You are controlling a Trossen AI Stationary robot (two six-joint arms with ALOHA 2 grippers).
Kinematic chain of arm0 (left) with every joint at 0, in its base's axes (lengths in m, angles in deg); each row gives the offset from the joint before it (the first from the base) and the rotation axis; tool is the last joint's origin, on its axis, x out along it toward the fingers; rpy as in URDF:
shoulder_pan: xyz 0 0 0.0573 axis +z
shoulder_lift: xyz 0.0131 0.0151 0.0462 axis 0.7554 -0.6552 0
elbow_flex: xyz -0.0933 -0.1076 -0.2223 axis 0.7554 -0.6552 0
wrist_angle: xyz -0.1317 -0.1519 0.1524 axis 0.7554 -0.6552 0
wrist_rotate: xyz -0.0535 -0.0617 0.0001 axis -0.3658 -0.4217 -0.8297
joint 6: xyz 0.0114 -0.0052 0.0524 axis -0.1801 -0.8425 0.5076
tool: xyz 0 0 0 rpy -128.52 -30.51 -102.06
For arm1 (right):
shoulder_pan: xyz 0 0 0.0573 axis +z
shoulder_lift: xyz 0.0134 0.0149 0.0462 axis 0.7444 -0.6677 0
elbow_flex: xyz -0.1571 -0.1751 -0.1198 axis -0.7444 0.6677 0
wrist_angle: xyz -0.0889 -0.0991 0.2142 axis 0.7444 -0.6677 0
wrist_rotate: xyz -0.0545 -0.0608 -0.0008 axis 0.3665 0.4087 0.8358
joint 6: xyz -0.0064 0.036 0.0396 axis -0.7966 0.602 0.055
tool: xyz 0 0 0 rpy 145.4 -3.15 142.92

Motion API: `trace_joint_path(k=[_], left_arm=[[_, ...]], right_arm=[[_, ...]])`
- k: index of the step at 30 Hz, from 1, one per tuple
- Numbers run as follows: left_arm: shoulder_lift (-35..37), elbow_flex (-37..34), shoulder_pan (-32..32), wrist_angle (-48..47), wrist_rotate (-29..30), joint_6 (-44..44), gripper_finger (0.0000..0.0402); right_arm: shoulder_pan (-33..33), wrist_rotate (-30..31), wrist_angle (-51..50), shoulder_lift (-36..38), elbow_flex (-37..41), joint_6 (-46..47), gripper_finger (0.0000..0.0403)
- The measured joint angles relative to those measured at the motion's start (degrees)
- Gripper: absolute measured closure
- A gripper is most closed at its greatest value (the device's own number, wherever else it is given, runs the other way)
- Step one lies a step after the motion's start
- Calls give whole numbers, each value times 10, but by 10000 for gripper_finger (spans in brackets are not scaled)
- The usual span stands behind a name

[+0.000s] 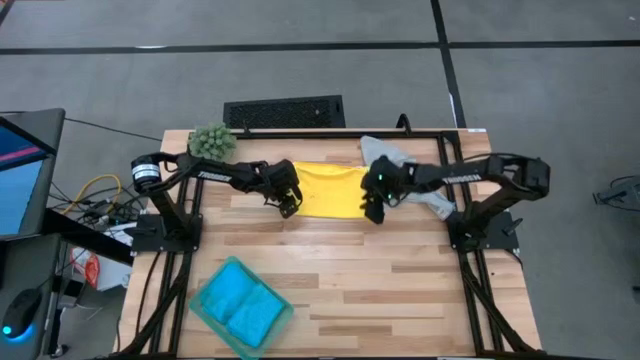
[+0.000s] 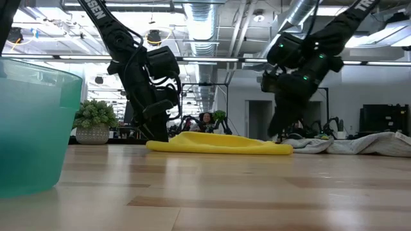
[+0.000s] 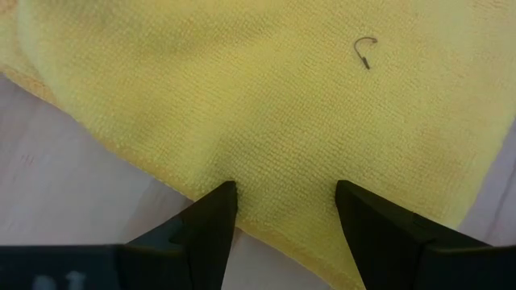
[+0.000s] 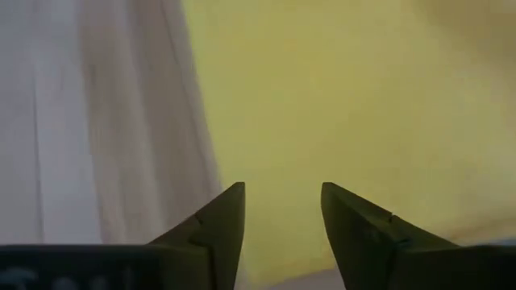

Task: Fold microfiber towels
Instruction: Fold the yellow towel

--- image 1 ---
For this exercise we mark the translucent green plastic bin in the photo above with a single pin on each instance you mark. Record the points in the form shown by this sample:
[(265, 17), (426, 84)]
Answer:
[(195, 304)]

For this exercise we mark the yellow microfiber towel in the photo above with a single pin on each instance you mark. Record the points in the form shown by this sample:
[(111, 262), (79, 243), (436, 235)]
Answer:
[(330, 190)]

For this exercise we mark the blue microfiber towel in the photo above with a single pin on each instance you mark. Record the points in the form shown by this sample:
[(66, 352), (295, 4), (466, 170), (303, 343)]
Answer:
[(257, 317), (227, 292)]

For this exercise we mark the grey microfiber towel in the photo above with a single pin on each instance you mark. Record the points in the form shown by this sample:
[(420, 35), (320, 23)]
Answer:
[(395, 152)]

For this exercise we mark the computer monitor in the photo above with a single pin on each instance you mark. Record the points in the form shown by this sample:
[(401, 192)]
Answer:
[(25, 175)]

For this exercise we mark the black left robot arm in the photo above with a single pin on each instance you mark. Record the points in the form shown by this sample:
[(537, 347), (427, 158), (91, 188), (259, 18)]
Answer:
[(200, 172)]

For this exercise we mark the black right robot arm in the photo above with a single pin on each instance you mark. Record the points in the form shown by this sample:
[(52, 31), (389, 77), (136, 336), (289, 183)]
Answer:
[(480, 177)]

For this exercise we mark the black desk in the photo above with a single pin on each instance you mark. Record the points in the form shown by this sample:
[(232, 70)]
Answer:
[(30, 270)]

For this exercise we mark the white sticker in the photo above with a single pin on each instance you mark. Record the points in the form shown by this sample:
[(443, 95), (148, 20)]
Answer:
[(477, 130)]

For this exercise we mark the red and white bag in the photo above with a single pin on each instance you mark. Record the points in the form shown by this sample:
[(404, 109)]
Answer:
[(92, 270)]

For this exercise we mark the black computer mouse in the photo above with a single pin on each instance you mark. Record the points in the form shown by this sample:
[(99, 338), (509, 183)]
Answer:
[(20, 312)]

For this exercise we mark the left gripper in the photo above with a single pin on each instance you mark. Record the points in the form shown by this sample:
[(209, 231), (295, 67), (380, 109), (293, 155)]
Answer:
[(277, 182)]

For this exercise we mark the white paper sheet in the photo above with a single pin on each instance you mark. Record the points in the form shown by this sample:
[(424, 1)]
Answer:
[(120, 232)]

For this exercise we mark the spiky green artificial plant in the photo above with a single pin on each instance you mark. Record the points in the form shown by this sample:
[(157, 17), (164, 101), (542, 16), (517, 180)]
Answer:
[(212, 142)]

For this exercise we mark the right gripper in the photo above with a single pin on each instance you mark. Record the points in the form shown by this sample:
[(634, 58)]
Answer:
[(387, 182)]

